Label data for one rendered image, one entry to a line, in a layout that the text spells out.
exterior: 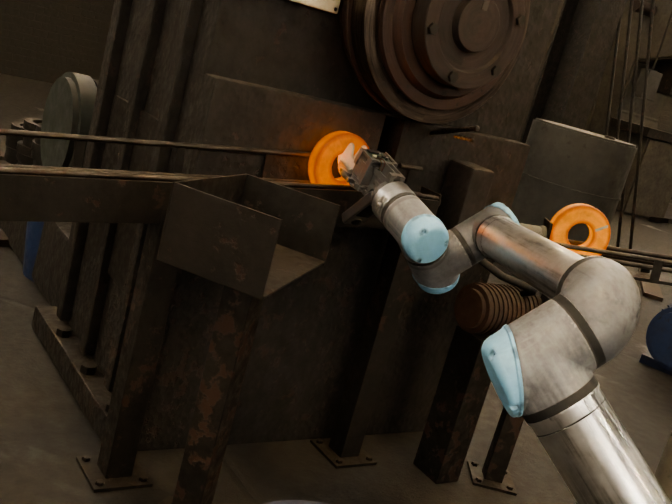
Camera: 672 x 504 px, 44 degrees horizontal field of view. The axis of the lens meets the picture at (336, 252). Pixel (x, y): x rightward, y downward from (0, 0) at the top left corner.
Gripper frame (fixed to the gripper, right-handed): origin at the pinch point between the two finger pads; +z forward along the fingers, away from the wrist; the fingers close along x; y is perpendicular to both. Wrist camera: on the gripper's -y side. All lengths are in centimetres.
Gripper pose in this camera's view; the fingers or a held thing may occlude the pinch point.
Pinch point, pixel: (342, 157)
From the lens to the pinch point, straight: 189.0
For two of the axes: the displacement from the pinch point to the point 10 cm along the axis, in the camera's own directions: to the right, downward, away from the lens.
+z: -4.3, -5.9, 6.8
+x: -8.1, -0.8, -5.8
